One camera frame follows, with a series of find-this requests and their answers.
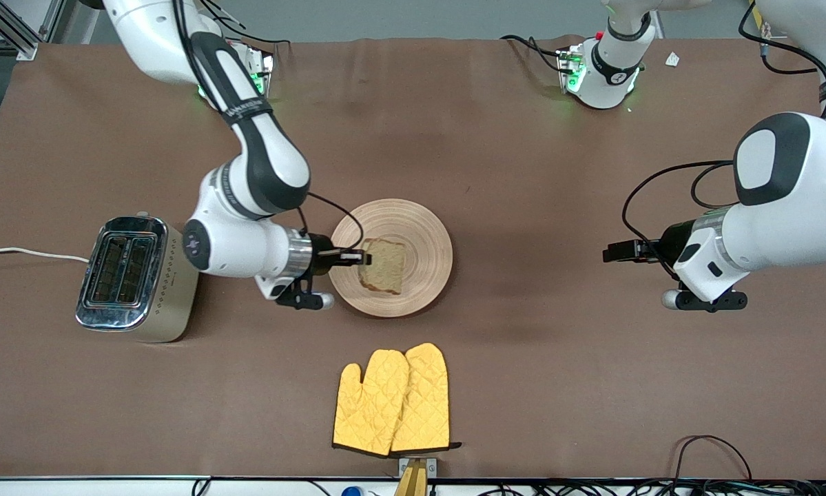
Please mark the silver two-slot toaster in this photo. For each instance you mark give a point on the silver two-slot toaster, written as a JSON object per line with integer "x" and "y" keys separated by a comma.
{"x": 168, "y": 289}

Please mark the yellow quilted oven mitt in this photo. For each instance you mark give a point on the yellow quilted oven mitt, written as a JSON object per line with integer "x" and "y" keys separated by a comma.
{"x": 426, "y": 399}
{"x": 368, "y": 406}

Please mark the brown table cover sheet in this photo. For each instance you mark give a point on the brown table cover sheet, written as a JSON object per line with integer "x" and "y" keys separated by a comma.
{"x": 481, "y": 138}

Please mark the small white paper scrap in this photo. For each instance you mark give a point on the small white paper scrap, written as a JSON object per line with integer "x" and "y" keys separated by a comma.
{"x": 672, "y": 59}

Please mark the round wooden plate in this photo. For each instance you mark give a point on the round wooden plate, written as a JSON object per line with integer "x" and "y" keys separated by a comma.
{"x": 423, "y": 234}

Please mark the brown toast slice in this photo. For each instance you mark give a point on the brown toast slice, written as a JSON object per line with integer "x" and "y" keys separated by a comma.
{"x": 385, "y": 269}

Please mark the small blue cap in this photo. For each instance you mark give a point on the small blue cap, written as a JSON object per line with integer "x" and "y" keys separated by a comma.
{"x": 351, "y": 492}

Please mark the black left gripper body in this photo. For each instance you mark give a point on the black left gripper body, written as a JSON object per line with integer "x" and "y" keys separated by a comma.
{"x": 669, "y": 246}

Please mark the wooden clamp with metal bracket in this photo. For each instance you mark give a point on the wooden clamp with metal bracket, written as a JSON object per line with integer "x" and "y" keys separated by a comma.
{"x": 412, "y": 479}

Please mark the aluminium frame profile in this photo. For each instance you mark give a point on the aluminium frame profile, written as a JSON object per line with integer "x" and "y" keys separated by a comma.
{"x": 20, "y": 31}

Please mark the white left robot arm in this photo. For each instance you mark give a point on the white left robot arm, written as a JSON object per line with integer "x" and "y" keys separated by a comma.
{"x": 791, "y": 207}

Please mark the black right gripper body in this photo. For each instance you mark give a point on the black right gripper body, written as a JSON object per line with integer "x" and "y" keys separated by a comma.
{"x": 322, "y": 252}

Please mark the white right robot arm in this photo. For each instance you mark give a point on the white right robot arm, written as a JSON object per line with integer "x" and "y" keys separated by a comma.
{"x": 247, "y": 145}

